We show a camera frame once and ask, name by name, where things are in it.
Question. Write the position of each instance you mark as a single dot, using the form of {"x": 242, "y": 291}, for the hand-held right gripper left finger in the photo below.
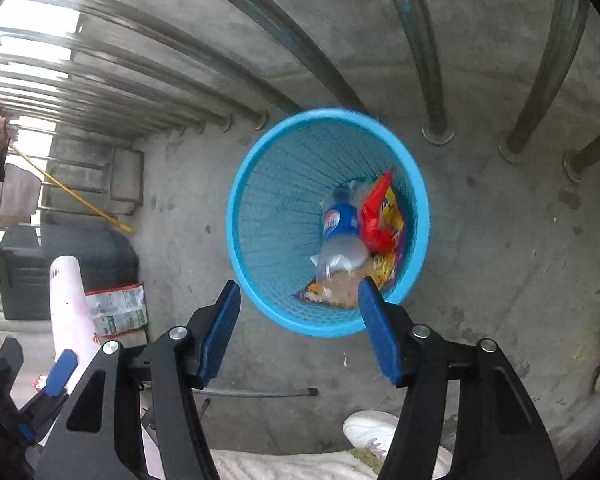
{"x": 220, "y": 335}

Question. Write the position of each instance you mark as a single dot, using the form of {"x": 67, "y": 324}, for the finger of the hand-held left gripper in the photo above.
{"x": 26, "y": 432}
{"x": 61, "y": 372}

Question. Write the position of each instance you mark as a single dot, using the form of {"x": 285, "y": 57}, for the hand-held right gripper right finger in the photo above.
{"x": 377, "y": 335}

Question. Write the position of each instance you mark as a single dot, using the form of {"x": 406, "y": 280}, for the purple snack wrapper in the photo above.
{"x": 385, "y": 270}

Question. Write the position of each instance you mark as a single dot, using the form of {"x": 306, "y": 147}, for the large blue label plastic bottle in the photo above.
{"x": 342, "y": 222}

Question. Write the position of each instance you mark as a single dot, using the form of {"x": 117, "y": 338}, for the red snack wrapper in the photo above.
{"x": 375, "y": 215}

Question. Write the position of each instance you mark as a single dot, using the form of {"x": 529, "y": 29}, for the blue mesh wastebasket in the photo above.
{"x": 280, "y": 170}

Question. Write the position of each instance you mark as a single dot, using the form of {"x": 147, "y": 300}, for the metal table leg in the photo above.
{"x": 260, "y": 393}

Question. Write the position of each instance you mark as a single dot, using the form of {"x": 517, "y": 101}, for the green and white bag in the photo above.
{"x": 117, "y": 310}

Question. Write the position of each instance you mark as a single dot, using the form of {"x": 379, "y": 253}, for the person's white shoe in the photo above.
{"x": 365, "y": 430}

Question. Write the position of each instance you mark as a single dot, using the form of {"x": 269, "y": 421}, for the dark grey cabinet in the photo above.
{"x": 80, "y": 260}

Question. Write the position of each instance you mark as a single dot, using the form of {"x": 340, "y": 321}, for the white fluffy rug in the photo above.
{"x": 290, "y": 465}

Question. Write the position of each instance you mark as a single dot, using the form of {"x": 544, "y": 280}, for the yellow broom stick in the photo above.
{"x": 80, "y": 200}

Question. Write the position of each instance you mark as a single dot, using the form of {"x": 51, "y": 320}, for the hanging grey cloth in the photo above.
{"x": 20, "y": 195}

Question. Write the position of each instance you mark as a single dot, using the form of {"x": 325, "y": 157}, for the concrete block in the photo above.
{"x": 126, "y": 175}

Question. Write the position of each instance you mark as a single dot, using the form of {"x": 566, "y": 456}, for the metal balcony railing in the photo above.
{"x": 436, "y": 132}

